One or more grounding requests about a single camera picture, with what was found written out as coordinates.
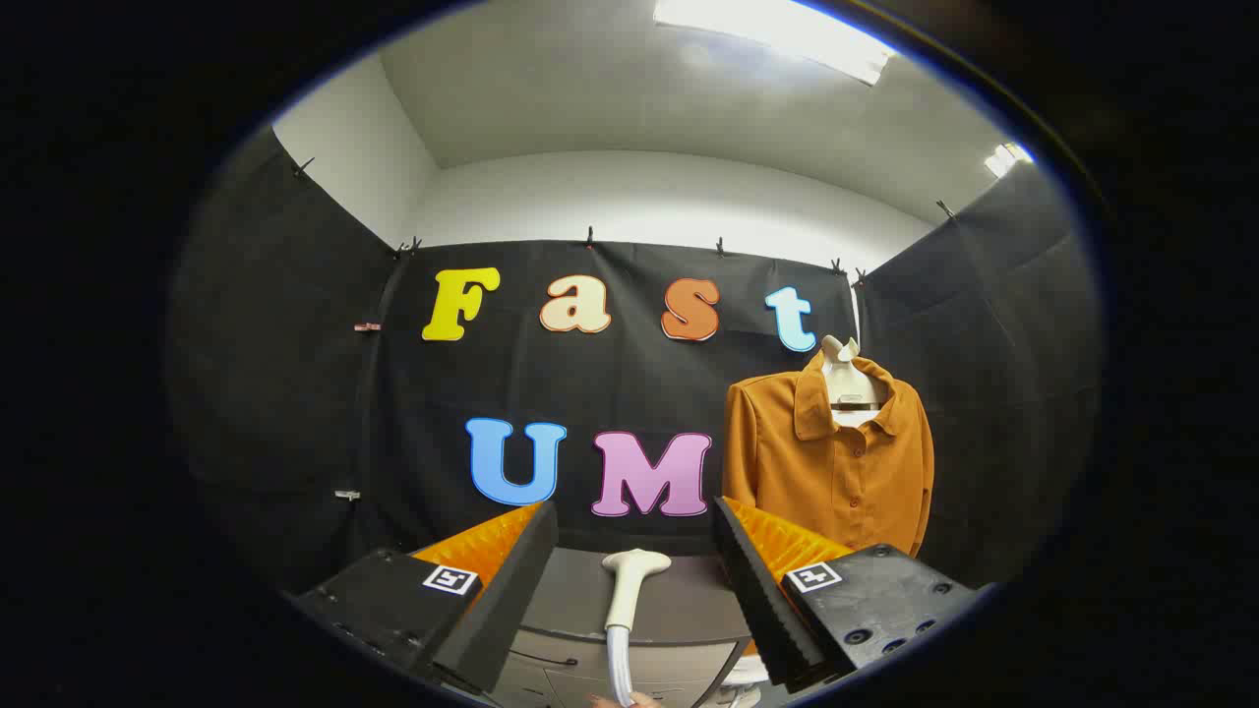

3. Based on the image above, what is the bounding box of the large ceiling light panel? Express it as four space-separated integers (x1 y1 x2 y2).
652 0 898 87

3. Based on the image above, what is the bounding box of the black backdrop cloth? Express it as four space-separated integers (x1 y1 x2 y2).
167 128 1103 611

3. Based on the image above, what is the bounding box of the orange button-up shirt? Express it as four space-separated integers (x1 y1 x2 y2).
723 352 935 560

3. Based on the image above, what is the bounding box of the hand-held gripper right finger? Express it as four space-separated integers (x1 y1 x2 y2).
712 496 980 694

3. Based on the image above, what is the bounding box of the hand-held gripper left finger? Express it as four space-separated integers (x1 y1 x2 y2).
291 500 560 701

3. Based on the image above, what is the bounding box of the white clothes hanger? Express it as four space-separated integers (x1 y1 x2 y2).
819 334 891 429

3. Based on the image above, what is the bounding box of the small ceiling light panel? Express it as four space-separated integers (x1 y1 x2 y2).
984 142 1036 180

